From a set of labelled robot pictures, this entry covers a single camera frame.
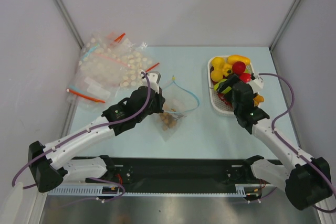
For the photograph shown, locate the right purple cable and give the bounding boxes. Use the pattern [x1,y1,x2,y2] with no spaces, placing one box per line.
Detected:
[258,73,336,213]

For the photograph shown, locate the orange toy fruit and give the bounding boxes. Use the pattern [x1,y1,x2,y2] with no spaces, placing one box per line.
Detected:
[210,70,223,83]

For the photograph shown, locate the clear blue-zipper bag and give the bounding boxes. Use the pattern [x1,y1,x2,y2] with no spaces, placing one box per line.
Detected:
[154,76,200,141]

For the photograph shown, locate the yellow pear toy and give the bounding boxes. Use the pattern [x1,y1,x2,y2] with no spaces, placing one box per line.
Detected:
[211,57,225,71]

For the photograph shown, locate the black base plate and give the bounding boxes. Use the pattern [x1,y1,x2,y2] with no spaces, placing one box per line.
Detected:
[70,155,266,194]

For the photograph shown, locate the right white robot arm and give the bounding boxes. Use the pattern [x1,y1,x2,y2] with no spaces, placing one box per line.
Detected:
[214,73,335,210]

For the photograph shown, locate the orange ginger toy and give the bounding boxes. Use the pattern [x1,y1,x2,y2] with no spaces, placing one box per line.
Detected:
[254,94,265,106]

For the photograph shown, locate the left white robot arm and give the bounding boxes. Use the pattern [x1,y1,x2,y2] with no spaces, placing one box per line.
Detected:
[28,86,165,193]

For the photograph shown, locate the yellow mango toy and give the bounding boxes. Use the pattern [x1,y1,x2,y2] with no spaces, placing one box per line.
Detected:
[226,55,250,65]

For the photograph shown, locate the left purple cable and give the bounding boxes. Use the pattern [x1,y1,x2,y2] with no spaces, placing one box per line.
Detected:
[12,70,152,189]

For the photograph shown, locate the red strawberry toy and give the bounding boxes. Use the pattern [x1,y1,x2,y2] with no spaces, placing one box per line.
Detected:
[232,61,246,75]

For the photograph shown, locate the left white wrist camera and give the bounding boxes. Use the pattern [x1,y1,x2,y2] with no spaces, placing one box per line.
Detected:
[140,71,161,93]

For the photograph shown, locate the white perforated basket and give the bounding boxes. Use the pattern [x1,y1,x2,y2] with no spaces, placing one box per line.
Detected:
[207,55,264,116]

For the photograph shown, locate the pile of spare zip bags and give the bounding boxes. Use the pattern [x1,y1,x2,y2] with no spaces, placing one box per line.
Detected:
[66,32,159,111]

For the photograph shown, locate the green pear toy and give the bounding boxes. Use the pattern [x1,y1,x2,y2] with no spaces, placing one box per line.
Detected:
[214,78,227,91]

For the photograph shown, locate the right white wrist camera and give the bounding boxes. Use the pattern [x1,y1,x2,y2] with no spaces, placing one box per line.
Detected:
[248,73,264,93]

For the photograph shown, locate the purple cable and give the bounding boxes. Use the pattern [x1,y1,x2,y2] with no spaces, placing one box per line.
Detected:
[12,70,152,189]
[258,73,336,213]

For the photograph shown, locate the brown longan bunch toy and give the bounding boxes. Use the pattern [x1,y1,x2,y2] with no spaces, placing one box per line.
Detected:
[159,112,181,131]

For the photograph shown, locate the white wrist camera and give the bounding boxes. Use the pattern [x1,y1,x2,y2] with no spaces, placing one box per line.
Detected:
[140,71,161,93]
[248,73,264,93]

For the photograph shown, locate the red chili toy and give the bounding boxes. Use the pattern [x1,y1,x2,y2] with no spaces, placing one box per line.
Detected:
[217,93,232,107]

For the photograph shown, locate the yellow bell pepper toy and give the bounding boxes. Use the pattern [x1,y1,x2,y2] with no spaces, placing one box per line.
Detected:
[222,63,233,77]

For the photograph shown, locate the grey slotted cable duct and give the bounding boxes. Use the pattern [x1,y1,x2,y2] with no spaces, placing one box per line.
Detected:
[48,184,262,197]

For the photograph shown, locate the red apple toy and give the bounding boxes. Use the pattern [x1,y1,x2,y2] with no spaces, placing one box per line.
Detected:
[239,73,253,83]

